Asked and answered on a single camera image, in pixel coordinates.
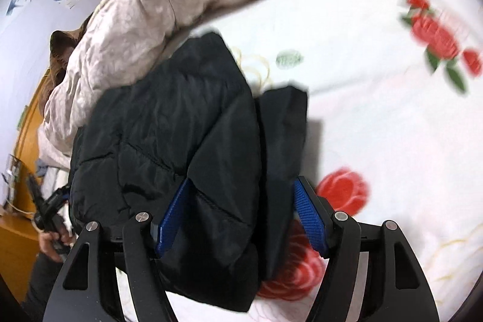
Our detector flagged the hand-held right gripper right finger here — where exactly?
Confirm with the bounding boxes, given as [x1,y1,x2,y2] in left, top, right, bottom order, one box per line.
[293,177,440,322]

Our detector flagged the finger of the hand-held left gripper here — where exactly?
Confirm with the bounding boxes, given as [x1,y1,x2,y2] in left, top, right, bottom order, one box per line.
[53,184,74,207]

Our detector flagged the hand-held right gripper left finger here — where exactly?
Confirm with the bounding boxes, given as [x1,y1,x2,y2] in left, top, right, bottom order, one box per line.
[42,179,191,322]

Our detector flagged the black puffer jacket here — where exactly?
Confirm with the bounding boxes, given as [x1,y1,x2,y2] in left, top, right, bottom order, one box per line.
[68,31,310,313]

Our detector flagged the person's left forearm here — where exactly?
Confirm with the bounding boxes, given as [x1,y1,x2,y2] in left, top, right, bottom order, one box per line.
[21,250,70,311]

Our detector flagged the person's left hand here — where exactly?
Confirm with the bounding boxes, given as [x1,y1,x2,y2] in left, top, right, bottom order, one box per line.
[40,228,78,262]

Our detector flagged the wooden nightstand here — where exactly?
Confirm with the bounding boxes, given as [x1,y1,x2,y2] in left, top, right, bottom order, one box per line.
[0,211,44,275]

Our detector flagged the wooden headboard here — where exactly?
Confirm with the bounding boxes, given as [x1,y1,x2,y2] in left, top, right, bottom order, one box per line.
[13,73,53,217]

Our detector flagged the rose-print bed sheet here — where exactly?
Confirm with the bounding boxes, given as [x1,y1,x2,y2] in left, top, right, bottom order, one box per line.
[113,0,483,322]

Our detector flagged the brown plush toy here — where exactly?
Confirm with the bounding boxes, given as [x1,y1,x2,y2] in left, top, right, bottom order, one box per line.
[47,14,95,89]

